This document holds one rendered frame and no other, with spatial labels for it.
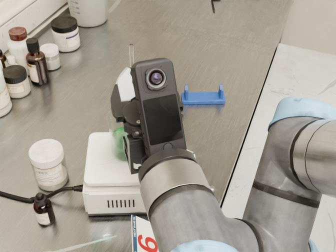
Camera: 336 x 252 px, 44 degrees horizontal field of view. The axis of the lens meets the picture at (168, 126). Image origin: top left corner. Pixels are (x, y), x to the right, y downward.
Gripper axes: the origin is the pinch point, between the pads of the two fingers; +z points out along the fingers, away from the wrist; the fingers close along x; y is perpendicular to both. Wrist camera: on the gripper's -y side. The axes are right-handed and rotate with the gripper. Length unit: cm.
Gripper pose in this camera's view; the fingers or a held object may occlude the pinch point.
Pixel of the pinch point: (132, 68)
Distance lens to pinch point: 62.1
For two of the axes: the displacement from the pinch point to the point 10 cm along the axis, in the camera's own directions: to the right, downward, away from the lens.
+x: 9.6, -1.7, 2.2
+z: -2.8, -6.4, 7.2
